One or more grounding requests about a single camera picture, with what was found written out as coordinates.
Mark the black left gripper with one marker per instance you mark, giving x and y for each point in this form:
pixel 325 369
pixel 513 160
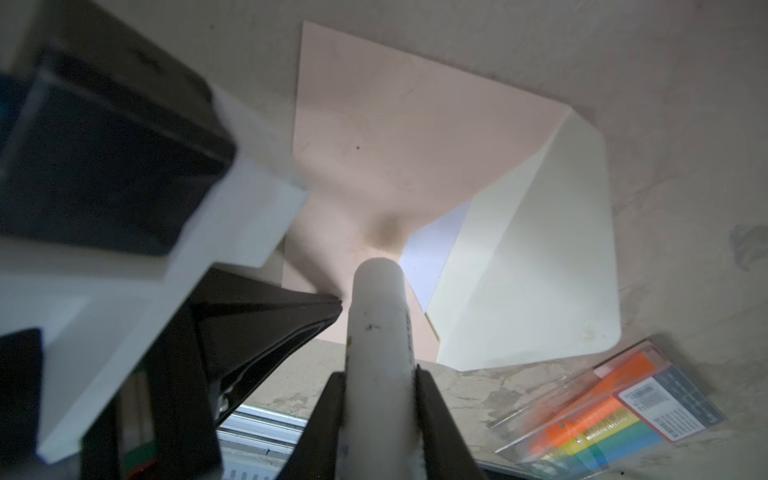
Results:
pixel 160 423

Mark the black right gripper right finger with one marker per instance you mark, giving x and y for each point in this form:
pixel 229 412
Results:
pixel 446 456

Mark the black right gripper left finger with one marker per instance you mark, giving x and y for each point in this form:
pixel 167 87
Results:
pixel 315 455

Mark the white glue stick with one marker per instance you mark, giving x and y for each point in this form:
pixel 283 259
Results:
pixel 379 436

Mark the white paper letter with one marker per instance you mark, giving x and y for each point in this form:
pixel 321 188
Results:
pixel 427 251

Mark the pack of coloured highlighters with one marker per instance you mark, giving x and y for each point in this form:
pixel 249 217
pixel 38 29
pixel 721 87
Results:
pixel 591 422

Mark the aluminium front rail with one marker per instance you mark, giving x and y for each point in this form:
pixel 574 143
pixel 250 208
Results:
pixel 256 443

